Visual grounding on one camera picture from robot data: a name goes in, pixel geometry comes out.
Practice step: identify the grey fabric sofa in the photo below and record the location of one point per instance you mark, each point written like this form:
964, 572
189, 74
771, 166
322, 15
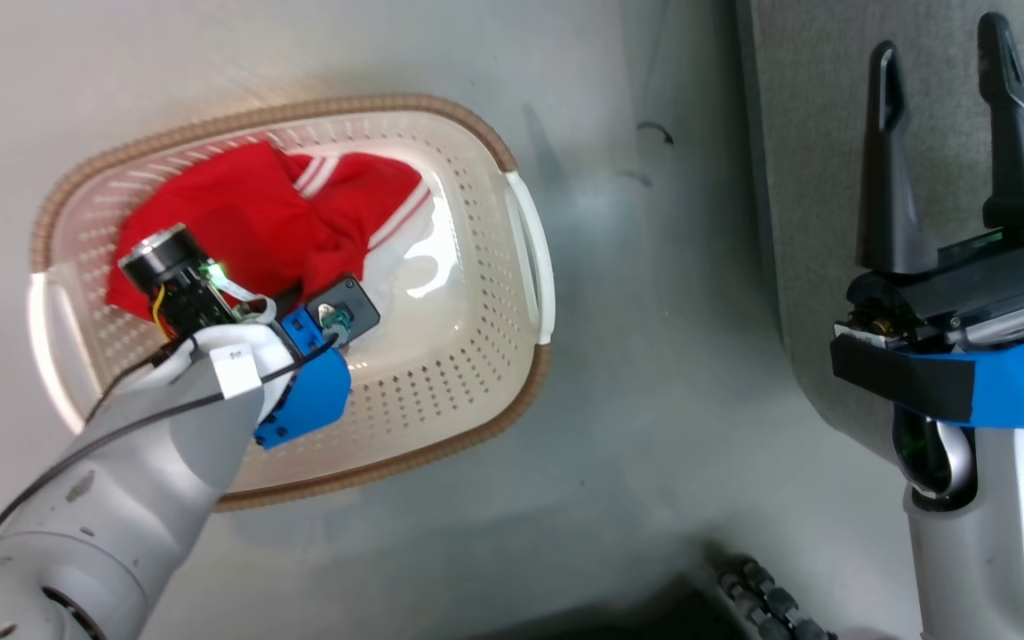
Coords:
939, 107

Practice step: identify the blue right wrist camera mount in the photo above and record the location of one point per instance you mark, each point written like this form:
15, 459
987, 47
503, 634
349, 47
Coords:
1010, 382

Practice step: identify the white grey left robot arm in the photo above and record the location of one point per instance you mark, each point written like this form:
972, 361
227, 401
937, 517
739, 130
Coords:
94, 507

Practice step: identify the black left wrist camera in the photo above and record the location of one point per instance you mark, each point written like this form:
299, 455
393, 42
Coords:
345, 309

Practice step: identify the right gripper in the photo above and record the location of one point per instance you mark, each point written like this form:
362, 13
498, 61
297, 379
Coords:
965, 298

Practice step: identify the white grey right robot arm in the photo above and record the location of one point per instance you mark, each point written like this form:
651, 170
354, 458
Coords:
1001, 542

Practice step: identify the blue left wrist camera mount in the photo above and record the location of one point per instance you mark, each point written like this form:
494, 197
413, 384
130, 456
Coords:
308, 391

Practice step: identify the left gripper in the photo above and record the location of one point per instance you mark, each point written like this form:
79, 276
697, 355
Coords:
188, 293

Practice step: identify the cream laundry basket brown rim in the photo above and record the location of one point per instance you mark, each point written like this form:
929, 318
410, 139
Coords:
459, 293

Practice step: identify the small black floor scrap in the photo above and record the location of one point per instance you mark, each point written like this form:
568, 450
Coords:
657, 132

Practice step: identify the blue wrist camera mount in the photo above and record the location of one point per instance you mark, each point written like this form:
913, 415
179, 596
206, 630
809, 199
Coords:
1010, 382
308, 391

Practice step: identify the red garment with white trim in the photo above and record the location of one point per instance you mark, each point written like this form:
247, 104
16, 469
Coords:
254, 222

